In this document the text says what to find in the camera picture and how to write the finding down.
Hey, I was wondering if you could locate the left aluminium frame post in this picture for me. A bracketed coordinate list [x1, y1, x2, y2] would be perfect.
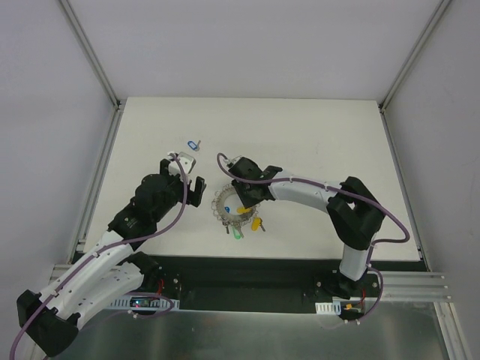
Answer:
[57, 0, 123, 111]

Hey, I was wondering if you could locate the left side frame rail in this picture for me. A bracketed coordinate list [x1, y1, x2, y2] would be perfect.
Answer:
[67, 103, 124, 264]

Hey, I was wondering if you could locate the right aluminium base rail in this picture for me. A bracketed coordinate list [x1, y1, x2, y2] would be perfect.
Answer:
[382, 271, 453, 303]

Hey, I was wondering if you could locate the aluminium frame post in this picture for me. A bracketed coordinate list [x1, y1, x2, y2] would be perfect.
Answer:
[379, 0, 453, 114]
[57, 0, 123, 111]

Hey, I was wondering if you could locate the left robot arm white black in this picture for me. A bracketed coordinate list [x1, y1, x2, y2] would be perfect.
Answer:
[16, 152, 206, 357]

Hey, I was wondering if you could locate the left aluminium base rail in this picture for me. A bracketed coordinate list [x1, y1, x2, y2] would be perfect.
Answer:
[45, 262, 81, 294]

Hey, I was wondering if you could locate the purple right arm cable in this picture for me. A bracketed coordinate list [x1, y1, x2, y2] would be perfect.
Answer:
[216, 151, 410, 327]

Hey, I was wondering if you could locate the silver key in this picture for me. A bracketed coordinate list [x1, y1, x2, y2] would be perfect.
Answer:
[222, 222, 230, 235]

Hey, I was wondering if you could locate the green key tag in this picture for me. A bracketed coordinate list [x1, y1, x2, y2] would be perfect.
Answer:
[232, 227, 242, 240]

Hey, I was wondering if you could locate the frame rail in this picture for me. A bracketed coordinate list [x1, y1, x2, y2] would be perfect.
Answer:
[379, 109, 431, 271]
[67, 103, 124, 264]

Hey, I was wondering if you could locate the blue tagged key on table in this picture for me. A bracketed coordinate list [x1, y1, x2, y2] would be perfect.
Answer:
[187, 140, 201, 152]

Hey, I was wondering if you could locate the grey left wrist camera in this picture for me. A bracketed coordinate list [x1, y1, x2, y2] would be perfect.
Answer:
[167, 151, 197, 176]

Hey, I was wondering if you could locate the left white cable duct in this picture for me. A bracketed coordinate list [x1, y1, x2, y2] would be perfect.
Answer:
[106, 295, 179, 311]

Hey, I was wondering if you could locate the right aluminium frame post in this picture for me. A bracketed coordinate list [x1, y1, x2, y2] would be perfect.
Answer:
[379, 0, 453, 114]

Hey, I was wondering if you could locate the right side frame rail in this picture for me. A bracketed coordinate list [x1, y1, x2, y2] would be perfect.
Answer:
[379, 109, 431, 271]

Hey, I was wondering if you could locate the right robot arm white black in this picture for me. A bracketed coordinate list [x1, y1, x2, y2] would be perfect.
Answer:
[226, 157, 385, 299]

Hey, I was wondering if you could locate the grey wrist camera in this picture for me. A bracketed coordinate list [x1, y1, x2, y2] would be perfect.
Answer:
[226, 156, 242, 168]
[167, 151, 197, 176]

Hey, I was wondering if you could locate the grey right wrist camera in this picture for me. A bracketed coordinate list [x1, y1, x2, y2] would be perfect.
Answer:
[226, 156, 242, 168]

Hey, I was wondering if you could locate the white cable duct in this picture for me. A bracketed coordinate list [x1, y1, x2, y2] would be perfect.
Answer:
[315, 301, 341, 316]
[106, 295, 179, 311]

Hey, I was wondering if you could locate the large metal keyring with rings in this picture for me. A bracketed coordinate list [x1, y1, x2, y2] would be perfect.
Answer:
[211, 184, 258, 228]

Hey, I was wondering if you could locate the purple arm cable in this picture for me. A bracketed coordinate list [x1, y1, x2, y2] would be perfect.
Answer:
[9, 153, 188, 360]
[216, 151, 410, 327]

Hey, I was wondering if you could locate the right white cable duct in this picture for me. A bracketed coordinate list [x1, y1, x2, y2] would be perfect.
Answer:
[315, 301, 341, 316]

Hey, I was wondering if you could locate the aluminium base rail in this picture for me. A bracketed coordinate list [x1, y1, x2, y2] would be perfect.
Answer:
[45, 262, 81, 294]
[382, 271, 453, 303]

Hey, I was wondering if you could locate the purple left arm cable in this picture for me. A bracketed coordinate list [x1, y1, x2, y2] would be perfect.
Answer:
[9, 153, 188, 360]

